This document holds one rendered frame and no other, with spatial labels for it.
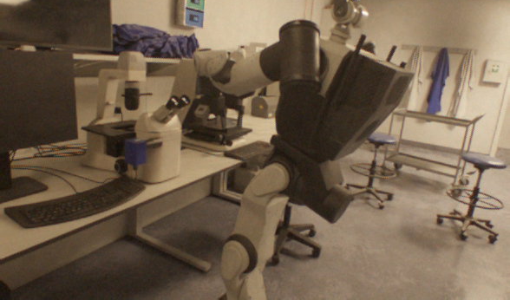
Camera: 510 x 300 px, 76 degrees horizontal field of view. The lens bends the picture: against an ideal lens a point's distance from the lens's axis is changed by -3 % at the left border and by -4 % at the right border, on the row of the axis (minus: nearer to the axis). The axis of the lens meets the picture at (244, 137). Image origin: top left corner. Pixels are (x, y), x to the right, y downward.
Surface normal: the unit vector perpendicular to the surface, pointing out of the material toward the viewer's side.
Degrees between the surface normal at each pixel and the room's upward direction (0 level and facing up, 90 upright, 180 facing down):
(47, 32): 86
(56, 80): 86
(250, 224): 90
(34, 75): 86
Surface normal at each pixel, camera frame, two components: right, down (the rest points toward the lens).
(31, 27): 0.86, 0.12
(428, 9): -0.51, 0.15
